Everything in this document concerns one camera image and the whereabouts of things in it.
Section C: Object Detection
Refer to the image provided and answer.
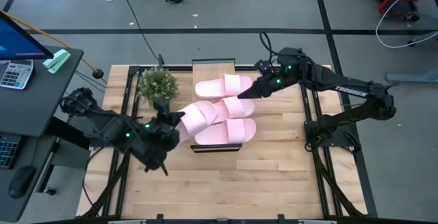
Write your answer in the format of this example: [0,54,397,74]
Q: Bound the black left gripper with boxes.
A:
[135,110,186,177]

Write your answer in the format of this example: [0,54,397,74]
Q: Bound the green potted plant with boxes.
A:
[138,66,180,107]

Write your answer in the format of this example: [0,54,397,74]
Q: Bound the black desk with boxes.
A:
[0,45,85,223]

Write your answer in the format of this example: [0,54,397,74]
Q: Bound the white floor cable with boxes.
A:
[375,0,438,49]

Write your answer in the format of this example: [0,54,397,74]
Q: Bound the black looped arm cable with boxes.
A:
[259,32,280,64]

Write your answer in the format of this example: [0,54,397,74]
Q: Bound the black computer mouse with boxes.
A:
[8,164,36,199]

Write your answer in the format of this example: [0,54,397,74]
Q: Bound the pink slide sandal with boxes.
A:
[175,100,218,143]
[210,96,256,125]
[194,118,257,146]
[194,73,255,99]

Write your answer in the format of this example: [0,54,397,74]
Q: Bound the thin black floor cable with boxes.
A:
[116,0,162,64]

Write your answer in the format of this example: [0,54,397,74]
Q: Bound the black computer monitor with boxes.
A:
[0,10,55,62]

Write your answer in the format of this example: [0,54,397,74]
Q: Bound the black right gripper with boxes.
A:
[237,47,307,100]

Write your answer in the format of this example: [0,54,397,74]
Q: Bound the backlit black keyboard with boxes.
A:
[0,134,22,169]

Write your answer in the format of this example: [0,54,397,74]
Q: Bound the grey desk calculator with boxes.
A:
[0,59,34,90]

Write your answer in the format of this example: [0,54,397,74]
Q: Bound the mint green stapler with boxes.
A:
[42,49,72,75]

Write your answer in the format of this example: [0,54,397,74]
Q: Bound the wooden shelf with black frame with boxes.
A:
[190,58,243,154]

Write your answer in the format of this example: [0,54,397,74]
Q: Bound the yellow cable with black end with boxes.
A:
[0,10,105,80]

